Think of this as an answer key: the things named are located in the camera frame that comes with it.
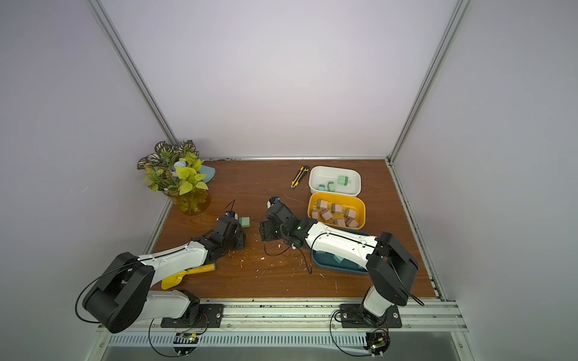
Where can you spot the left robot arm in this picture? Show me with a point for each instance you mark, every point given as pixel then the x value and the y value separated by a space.
pixel 123 294

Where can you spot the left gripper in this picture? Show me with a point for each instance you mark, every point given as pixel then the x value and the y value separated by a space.
pixel 242 238

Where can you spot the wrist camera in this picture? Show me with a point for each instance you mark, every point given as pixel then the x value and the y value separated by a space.
pixel 272 201
pixel 231 214

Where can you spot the yellow toy shovel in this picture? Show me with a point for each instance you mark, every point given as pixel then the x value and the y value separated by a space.
pixel 175 280

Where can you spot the artificial plant in amber vase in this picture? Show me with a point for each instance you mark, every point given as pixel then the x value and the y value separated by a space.
pixel 175 171

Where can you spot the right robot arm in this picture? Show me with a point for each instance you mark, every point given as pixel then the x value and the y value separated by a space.
pixel 391 267

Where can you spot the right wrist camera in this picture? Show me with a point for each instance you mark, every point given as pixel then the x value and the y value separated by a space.
pixel 272 201

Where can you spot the white storage box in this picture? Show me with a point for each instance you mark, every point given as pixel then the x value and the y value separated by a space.
pixel 323 174

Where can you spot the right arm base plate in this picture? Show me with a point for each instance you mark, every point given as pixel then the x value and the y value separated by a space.
pixel 356 316

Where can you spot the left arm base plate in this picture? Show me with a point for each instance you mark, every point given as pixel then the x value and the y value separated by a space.
pixel 198 315

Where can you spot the dark teal storage box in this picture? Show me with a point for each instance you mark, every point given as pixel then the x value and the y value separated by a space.
pixel 329 266

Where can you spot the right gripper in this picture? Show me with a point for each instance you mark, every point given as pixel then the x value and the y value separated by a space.
pixel 269 229

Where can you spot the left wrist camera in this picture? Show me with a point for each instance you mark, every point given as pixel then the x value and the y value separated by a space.
pixel 231 214

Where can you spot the light blue oval object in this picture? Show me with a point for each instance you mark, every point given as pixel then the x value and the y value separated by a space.
pixel 209 173

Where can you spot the yellow storage box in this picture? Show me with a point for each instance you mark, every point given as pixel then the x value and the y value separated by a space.
pixel 345 201

